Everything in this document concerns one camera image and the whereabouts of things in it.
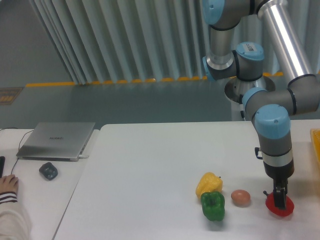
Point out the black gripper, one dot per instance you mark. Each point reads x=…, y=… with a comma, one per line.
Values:
x=280, y=174

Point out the red bell pepper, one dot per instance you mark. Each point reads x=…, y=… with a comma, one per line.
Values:
x=270, y=204

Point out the striped sleeve forearm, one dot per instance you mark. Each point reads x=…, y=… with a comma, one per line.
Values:
x=14, y=221

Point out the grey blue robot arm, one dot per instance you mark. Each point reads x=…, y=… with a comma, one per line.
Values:
x=269, y=111

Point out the yellow plastic basket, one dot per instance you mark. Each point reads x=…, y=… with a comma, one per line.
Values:
x=315, y=140

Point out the person's hand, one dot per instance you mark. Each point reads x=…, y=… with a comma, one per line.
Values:
x=9, y=184

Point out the brown egg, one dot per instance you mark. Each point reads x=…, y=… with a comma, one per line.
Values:
x=241, y=197

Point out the green bell pepper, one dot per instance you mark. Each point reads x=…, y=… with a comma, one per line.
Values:
x=213, y=205

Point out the yellow bell pepper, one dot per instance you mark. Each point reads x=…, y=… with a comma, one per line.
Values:
x=208, y=183

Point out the white usb plug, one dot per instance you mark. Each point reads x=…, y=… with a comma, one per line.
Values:
x=83, y=156

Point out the white pleated curtain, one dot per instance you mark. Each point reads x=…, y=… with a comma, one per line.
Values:
x=119, y=41

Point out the silver closed laptop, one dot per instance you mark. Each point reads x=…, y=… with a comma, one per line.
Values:
x=57, y=141

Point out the black phone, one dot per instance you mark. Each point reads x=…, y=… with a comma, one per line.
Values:
x=2, y=164

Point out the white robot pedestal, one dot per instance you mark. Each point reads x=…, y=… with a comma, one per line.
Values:
x=235, y=88

